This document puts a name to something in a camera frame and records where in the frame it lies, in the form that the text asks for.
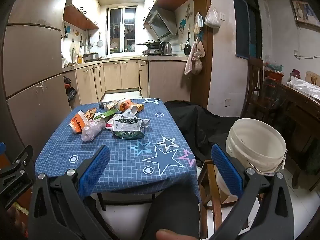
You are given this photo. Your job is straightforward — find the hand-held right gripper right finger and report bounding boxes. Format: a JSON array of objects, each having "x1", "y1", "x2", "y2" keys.
[{"x1": 211, "y1": 144, "x2": 295, "y2": 240}]

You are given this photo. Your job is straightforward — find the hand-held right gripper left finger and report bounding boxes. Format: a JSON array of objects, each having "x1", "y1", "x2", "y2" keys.
[{"x1": 28, "y1": 144, "x2": 118, "y2": 240}]

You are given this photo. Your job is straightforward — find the white plastic bucket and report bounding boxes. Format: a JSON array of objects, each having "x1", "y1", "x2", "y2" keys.
[{"x1": 215, "y1": 118, "x2": 287, "y2": 203}]

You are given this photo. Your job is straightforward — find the long yellow red carton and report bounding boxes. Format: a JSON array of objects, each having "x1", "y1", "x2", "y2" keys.
[{"x1": 84, "y1": 107, "x2": 98, "y2": 120}]

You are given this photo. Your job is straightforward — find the person's right hand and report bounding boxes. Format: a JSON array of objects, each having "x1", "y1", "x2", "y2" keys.
[{"x1": 156, "y1": 230, "x2": 199, "y2": 240}]

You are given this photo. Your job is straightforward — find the wooden stool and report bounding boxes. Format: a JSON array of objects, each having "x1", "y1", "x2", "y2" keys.
[{"x1": 197, "y1": 159, "x2": 265, "y2": 239}]

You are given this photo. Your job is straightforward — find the blue checked star tablecloth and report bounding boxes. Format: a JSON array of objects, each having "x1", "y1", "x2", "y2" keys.
[{"x1": 34, "y1": 97, "x2": 202, "y2": 203}]

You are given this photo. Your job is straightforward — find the clear plastic bag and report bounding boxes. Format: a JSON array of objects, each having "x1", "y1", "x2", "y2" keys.
[{"x1": 80, "y1": 119, "x2": 107, "y2": 142}]

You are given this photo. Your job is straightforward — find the green foil packet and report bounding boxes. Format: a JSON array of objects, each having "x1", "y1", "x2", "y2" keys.
[{"x1": 111, "y1": 117, "x2": 150, "y2": 140}]

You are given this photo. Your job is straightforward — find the crushed orange white paper cup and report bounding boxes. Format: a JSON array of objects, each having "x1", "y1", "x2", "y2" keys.
[{"x1": 69, "y1": 110, "x2": 92, "y2": 133}]

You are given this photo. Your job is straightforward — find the black jacket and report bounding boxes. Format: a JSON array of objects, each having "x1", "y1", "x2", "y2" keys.
[{"x1": 164, "y1": 100, "x2": 240, "y2": 163}]

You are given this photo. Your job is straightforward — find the green white carton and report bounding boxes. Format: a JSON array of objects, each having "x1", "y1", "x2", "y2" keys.
[{"x1": 94, "y1": 109, "x2": 119, "y2": 120}]

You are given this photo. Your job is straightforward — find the white blue packet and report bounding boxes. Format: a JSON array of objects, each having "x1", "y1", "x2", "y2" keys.
[{"x1": 115, "y1": 111, "x2": 140, "y2": 123}]

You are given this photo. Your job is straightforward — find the person's dark trouser leg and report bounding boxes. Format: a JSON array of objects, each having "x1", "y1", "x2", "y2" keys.
[{"x1": 140, "y1": 185, "x2": 201, "y2": 240}]

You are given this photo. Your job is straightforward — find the dark wooden sideboard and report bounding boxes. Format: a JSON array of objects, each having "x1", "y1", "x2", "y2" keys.
[{"x1": 262, "y1": 80, "x2": 320, "y2": 190}]

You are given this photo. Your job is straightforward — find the wooden chair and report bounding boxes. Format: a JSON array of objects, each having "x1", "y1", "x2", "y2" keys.
[{"x1": 241, "y1": 57, "x2": 273, "y2": 125}]

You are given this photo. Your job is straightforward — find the beige lower kitchen cabinets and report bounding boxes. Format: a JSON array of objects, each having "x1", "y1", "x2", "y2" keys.
[{"x1": 62, "y1": 56, "x2": 193, "y2": 105}]

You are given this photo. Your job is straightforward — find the beige refrigerator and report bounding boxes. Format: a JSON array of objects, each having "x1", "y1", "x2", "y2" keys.
[{"x1": 1, "y1": 0, "x2": 77, "y2": 160}]

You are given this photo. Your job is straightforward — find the pink hanging cloth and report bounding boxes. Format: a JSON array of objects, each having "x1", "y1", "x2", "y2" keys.
[{"x1": 184, "y1": 41, "x2": 200, "y2": 76}]

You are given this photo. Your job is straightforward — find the steel cooking pot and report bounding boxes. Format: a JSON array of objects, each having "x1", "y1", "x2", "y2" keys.
[{"x1": 82, "y1": 52, "x2": 99, "y2": 62}]

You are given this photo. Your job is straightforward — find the silver foil bag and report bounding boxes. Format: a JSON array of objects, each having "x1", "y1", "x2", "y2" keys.
[{"x1": 286, "y1": 76, "x2": 320, "y2": 100}]

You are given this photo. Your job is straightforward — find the red lidded jar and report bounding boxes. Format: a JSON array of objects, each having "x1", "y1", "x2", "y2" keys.
[{"x1": 290, "y1": 69, "x2": 302, "y2": 82}]

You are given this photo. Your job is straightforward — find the black hanging frying pan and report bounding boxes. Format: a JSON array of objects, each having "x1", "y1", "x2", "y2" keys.
[{"x1": 184, "y1": 29, "x2": 192, "y2": 56}]

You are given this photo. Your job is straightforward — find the gas stove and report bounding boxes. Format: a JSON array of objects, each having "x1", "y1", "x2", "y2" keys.
[{"x1": 142, "y1": 49, "x2": 173, "y2": 56}]

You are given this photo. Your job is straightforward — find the steel kettle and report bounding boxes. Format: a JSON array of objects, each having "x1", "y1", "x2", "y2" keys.
[{"x1": 159, "y1": 41, "x2": 173, "y2": 55}]

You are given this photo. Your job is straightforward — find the black wok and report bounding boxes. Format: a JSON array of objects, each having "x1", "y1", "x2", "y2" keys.
[{"x1": 136, "y1": 39, "x2": 162, "y2": 49}]

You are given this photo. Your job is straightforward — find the kitchen window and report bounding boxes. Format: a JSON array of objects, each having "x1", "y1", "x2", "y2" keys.
[{"x1": 107, "y1": 5, "x2": 138, "y2": 54}]

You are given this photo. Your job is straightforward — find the dark window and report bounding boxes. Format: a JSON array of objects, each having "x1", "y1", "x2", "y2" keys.
[{"x1": 232, "y1": 0, "x2": 263, "y2": 59}]

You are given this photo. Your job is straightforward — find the blue white hanging bag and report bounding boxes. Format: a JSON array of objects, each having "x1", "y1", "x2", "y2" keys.
[{"x1": 194, "y1": 12, "x2": 203, "y2": 35}]

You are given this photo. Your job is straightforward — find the white hanging plastic bag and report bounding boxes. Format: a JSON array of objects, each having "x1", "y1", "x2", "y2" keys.
[{"x1": 204, "y1": 4, "x2": 222, "y2": 28}]

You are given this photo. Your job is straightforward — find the steel range hood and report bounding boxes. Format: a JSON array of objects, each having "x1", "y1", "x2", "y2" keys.
[{"x1": 143, "y1": 7, "x2": 178, "y2": 39}]

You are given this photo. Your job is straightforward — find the black table frame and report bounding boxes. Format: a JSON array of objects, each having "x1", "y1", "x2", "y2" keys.
[{"x1": 96, "y1": 191, "x2": 164, "y2": 211}]

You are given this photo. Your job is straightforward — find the framed wall picture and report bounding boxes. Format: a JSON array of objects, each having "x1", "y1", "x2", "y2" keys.
[{"x1": 289, "y1": 0, "x2": 320, "y2": 27}]

